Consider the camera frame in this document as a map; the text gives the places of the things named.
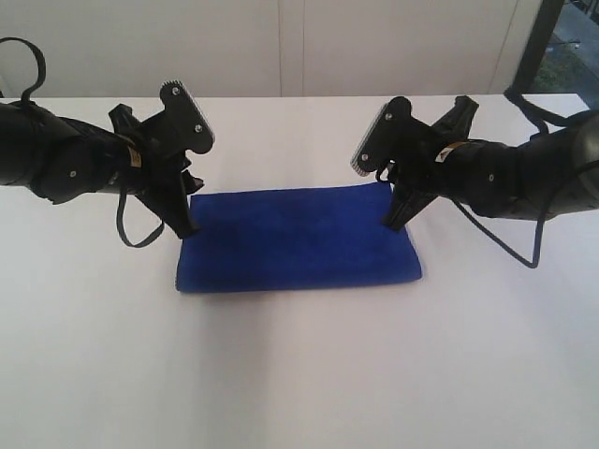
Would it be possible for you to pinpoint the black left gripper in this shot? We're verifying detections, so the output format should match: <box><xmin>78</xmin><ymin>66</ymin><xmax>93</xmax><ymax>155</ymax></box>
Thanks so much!
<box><xmin>32</xmin><ymin>104</ymin><xmax>200</xmax><ymax>239</ymax></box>

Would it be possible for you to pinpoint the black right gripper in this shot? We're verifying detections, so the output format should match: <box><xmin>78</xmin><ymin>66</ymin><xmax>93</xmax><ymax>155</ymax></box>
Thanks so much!
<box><xmin>383</xmin><ymin>95</ymin><xmax>529</xmax><ymax>232</ymax></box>

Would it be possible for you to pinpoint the blue towel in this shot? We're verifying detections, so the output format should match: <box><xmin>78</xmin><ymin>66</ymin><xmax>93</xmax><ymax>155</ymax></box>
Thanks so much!
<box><xmin>175</xmin><ymin>182</ymin><xmax>422</xmax><ymax>294</ymax></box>

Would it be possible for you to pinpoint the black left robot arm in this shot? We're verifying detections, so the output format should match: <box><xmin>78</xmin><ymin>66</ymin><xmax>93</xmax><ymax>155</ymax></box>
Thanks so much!
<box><xmin>1</xmin><ymin>102</ymin><xmax>203</xmax><ymax>239</ymax></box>

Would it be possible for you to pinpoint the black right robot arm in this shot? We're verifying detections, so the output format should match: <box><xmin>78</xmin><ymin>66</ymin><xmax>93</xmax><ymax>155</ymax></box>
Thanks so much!
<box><xmin>383</xmin><ymin>93</ymin><xmax>598</xmax><ymax>230</ymax></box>

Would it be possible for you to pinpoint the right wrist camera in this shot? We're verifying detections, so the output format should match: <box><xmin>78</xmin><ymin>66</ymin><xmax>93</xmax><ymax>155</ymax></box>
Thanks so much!
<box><xmin>350</xmin><ymin>96</ymin><xmax>412</xmax><ymax>177</ymax></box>

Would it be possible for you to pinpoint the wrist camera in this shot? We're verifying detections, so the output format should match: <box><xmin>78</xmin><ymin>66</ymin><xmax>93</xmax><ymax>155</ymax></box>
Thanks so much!
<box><xmin>350</xmin><ymin>96</ymin><xmax>412</xmax><ymax>177</ymax></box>
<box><xmin>159</xmin><ymin>80</ymin><xmax>214</xmax><ymax>154</ymax></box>

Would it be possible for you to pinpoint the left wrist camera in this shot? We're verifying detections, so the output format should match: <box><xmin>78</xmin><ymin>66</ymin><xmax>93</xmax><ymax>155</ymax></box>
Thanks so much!
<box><xmin>159</xmin><ymin>80</ymin><xmax>214</xmax><ymax>154</ymax></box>

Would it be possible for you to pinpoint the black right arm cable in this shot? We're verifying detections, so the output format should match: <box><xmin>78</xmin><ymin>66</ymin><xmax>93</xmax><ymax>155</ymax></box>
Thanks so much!
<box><xmin>373</xmin><ymin>88</ymin><xmax>599</xmax><ymax>270</ymax></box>

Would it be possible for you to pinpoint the black metal post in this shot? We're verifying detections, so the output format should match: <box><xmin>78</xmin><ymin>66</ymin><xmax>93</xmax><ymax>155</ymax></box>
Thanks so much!
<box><xmin>509</xmin><ymin>0</ymin><xmax>564</xmax><ymax>94</ymax></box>

